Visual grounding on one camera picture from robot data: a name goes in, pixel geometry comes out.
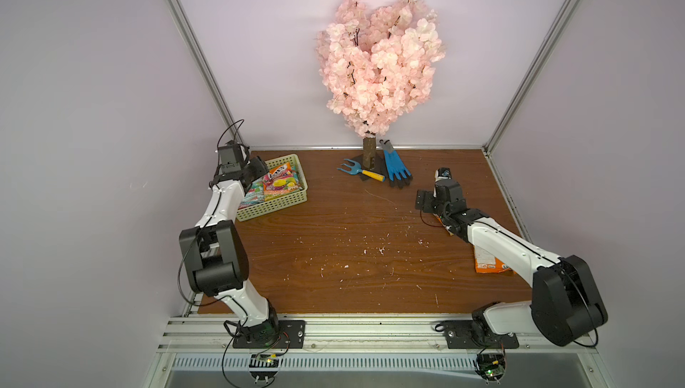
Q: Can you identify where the orange fruits candy bag face-down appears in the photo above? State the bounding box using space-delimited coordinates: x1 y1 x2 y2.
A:
473 245 511 274

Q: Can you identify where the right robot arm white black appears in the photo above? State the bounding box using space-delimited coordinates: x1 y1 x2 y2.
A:
415 177 608 347

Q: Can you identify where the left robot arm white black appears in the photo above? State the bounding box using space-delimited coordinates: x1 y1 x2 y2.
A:
179 140 279 346

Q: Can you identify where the light green plastic basket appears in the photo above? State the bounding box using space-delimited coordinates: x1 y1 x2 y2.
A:
237 153 309 221

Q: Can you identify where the blue grey gardening glove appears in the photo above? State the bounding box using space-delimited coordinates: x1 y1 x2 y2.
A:
380 140 413 189

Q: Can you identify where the artificial pink blossom tree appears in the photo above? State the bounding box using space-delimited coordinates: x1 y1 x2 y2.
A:
316 0 445 168

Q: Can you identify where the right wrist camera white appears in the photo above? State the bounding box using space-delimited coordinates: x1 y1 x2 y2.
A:
435 167 452 182

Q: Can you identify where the teal garden fork yellow handle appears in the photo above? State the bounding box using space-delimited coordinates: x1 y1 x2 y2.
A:
338 159 385 182

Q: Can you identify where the right circuit board with cables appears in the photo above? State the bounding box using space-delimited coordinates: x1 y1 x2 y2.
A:
475 353 507 384

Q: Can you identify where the circuit board with cables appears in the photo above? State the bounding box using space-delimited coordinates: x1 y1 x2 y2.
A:
220 322 289 387
475 353 507 384

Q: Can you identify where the aluminium front rail base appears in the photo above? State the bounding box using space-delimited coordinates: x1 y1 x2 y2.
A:
157 314 585 375

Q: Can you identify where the aluminium corner frame post left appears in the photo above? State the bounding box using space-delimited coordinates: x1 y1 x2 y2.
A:
164 0 244 141

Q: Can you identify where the aluminium corner frame post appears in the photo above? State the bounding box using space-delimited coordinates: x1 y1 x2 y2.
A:
483 0 582 158
164 0 244 141

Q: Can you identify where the left circuit board with cables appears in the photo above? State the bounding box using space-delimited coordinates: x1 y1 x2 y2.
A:
220 322 289 387

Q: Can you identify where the aluminium corner frame post right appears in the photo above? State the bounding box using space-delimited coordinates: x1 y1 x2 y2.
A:
483 0 582 158

